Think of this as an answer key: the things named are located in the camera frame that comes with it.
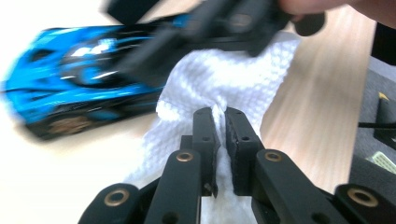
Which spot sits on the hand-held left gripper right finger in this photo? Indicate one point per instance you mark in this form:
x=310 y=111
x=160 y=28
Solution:
x=243 y=149

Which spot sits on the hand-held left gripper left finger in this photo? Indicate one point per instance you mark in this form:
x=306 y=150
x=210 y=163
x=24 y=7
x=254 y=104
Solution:
x=204 y=146

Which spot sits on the black stand base yellow stripes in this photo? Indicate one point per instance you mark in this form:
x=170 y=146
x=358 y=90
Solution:
x=384 y=121

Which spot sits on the white wet wipe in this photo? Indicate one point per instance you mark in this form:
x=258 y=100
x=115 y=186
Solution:
x=224 y=81

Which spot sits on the blue toy car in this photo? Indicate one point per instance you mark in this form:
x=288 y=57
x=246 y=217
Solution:
x=77 y=81

